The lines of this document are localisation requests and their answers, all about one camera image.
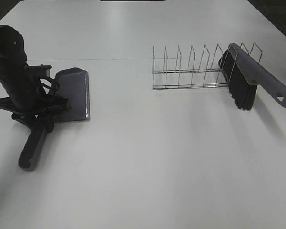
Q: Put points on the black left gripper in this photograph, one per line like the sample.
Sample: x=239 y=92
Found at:
x=26 y=104

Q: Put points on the purple plastic dustpan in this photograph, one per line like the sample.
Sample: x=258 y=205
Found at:
x=74 y=84

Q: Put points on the purple brush black bristles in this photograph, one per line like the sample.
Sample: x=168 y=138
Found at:
x=244 y=74

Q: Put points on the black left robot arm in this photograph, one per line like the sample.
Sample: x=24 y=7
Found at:
x=13 y=64

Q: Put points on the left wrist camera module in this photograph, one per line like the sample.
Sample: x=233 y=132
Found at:
x=40 y=71

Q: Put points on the chrome wire dish rack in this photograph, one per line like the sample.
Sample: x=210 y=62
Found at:
x=202 y=69

